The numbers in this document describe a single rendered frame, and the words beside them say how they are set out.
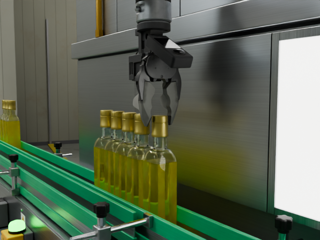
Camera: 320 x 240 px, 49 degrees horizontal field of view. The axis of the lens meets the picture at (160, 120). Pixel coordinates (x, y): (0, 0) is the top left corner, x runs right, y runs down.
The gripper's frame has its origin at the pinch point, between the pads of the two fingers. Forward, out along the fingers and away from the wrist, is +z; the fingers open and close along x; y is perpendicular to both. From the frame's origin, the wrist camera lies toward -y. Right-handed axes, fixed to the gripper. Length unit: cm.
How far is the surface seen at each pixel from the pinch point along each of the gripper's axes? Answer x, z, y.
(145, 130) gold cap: 1.1, 2.5, 4.1
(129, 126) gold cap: 2.1, 2.0, 10.1
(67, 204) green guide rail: 15.4, 19.4, 15.7
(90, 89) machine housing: -9, -8, 64
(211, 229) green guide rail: -4.1, 20.6, -11.7
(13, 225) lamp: 24, 29, 38
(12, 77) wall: -52, -35, 509
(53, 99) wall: -166, 1, 713
